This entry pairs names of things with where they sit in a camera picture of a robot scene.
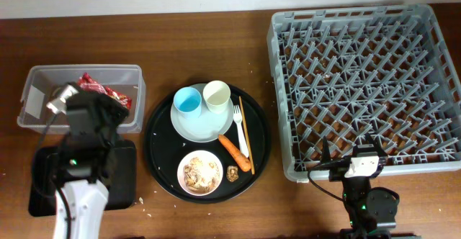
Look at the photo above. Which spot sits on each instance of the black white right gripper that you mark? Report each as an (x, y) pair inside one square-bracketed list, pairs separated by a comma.
[(338, 170)]

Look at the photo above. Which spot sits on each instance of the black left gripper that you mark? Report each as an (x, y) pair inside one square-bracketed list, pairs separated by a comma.
[(117, 109)]

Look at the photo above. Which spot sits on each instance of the red snack wrapper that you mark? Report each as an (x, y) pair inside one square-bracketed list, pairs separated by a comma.
[(87, 83)]

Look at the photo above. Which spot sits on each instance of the orange carrot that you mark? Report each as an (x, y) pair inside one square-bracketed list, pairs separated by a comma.
[(242, 161)]

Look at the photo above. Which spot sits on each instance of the brown food scrap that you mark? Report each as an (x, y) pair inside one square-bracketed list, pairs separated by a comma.
[(232, 173)]

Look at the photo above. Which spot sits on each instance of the pink bowl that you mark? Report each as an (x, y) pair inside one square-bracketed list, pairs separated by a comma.
[(204, 155)]

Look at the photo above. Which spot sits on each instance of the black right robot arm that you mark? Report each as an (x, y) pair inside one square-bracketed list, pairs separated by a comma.
[(371, 210)]

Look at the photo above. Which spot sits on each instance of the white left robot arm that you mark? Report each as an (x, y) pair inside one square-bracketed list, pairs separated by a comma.
[(79, 204)]

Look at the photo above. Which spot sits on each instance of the grey dishwasher rack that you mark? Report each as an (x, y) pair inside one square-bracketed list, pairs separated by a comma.
[(343, 74)]

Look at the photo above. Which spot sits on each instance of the black rectangular tray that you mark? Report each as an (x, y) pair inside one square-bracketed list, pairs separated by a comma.
[(121, 190)]

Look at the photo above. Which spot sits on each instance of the clear plastic bin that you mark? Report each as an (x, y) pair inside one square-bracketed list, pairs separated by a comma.
[(44, 82)]

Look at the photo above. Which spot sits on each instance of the blue plastic cup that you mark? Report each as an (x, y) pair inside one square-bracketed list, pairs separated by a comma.
[(188, 102)]

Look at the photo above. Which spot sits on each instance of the wooden chopstick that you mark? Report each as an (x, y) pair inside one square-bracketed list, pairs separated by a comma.
[(245, 130)]

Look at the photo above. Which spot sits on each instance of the light blue plate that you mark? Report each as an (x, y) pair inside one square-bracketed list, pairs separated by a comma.
[(206, 127)]

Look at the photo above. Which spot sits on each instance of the white plastic fork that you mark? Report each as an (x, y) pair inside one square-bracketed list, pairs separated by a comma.
[(238, 119)]

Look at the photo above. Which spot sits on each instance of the round black tray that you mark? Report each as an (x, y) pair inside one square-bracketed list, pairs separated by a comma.
[(164, 148)]

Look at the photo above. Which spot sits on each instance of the food leftovers pile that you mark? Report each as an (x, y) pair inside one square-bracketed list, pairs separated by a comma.
[(201, 176)]

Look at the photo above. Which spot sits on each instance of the cream plastic cup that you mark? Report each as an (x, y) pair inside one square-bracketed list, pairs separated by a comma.
[(216, 95)]

